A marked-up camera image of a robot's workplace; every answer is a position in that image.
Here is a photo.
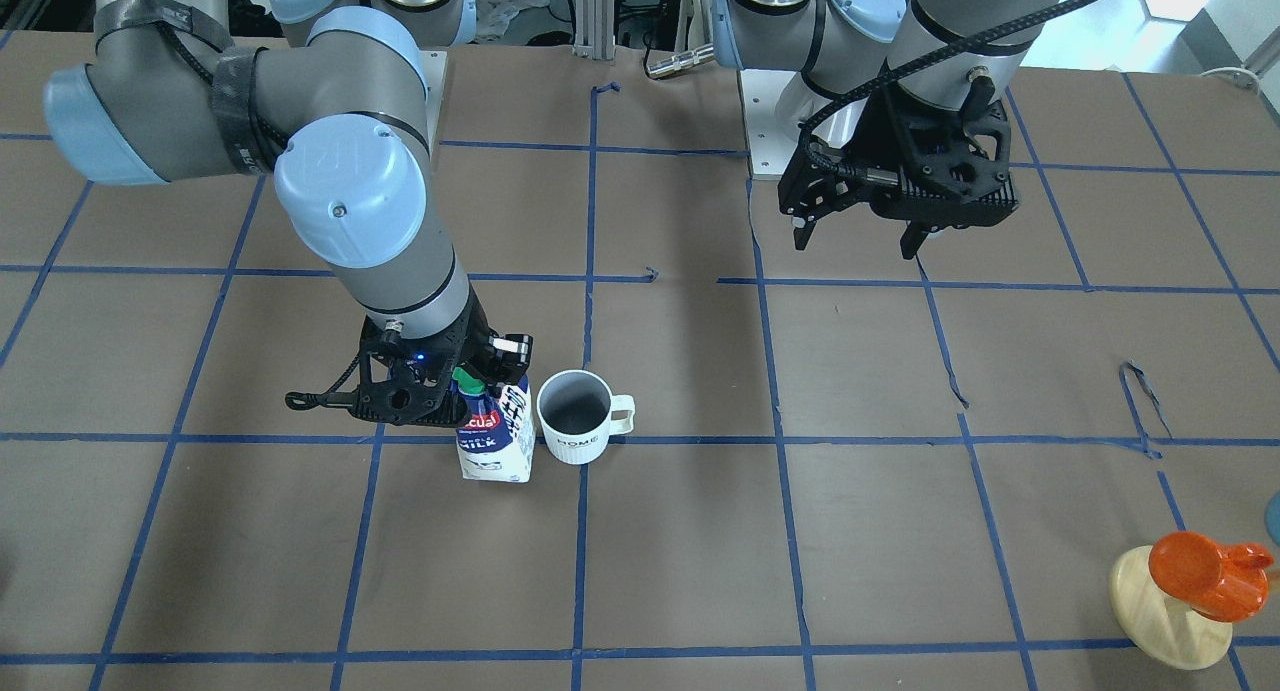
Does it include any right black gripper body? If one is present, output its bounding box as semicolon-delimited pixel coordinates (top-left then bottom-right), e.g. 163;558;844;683
349;296;499;427

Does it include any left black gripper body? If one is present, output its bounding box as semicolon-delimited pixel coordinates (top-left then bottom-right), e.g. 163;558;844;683
850;73;1020;230

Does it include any blue white milk carton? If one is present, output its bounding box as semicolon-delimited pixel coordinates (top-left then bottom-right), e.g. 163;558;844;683
452;367;536;482

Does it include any white mug grey inside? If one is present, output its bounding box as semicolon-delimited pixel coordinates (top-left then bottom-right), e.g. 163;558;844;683
535;369;636;466

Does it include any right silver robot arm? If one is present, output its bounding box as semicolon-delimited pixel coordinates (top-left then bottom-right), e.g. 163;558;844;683
44;0;532;427

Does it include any blue mug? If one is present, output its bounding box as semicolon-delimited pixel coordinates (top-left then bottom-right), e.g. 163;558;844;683
1263;491;1280;546

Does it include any orange mug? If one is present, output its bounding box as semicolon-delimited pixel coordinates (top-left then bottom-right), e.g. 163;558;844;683
1147;531;1276;623

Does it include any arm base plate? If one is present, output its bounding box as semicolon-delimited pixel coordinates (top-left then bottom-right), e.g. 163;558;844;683
739;68;829;180
419;49;449;154

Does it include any aluminium frame post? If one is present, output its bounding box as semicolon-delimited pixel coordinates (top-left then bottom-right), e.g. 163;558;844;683
571;0;618;65

